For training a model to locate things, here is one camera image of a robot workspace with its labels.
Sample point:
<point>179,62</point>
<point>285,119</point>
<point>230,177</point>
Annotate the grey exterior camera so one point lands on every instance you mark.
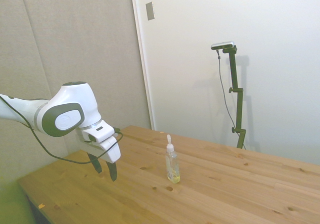
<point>222,45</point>

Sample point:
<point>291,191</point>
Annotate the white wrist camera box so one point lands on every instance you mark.
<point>99,133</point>

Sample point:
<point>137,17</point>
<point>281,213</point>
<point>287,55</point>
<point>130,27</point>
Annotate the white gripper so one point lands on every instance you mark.
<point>110,151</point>

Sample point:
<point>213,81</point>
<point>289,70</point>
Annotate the clear sanitizer pump bottle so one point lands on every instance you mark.
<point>172,165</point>

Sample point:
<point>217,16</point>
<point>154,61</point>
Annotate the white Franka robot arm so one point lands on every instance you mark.
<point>67,101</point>

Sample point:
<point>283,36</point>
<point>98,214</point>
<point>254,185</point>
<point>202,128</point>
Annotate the grey wall switch plate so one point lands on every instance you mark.
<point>150,11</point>

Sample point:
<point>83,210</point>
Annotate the white door frame strip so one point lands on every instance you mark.
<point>142,56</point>

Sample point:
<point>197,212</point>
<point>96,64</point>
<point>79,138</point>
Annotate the dark green camera stand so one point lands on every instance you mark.
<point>237,93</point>

